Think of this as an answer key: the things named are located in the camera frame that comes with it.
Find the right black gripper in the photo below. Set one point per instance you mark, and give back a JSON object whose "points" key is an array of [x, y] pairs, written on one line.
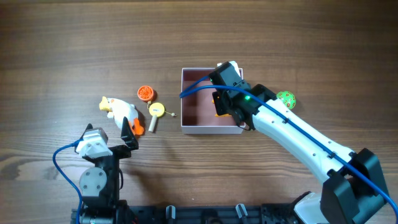
{"points": [[222, 104]]}

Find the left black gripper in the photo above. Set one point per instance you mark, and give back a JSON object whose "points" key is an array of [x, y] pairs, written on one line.
{"points": [[117, 151]]}

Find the orange dinosaur toy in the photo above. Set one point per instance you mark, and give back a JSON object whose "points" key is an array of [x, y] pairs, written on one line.
{"points": [[223, 115]]}

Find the white duck toy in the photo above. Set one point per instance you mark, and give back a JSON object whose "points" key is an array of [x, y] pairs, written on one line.
{"points": [[118, 110]]}

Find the orange round slice toy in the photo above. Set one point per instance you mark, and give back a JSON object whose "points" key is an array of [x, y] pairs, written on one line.
{"points": [[146, 93]]}

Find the yellow rattle drum toy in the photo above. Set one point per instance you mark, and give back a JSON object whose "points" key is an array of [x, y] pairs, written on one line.
{"points": [[156, 110]]}

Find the green patterned ball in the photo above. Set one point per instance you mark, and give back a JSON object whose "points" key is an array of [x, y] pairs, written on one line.
{"points": [[288, 98]]}

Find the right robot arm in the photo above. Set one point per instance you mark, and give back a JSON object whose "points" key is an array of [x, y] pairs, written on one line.
{"points": [[353, 184]]}

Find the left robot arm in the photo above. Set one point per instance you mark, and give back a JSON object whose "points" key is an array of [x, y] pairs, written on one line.
{"points": [[100, 185]]}

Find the white cardboard box pink inside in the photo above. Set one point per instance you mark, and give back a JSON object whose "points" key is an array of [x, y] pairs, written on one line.
{"points": [[198, 113]]}

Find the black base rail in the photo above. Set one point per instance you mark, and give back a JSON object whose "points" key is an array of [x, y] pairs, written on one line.
{"points": [[261, 214]]}

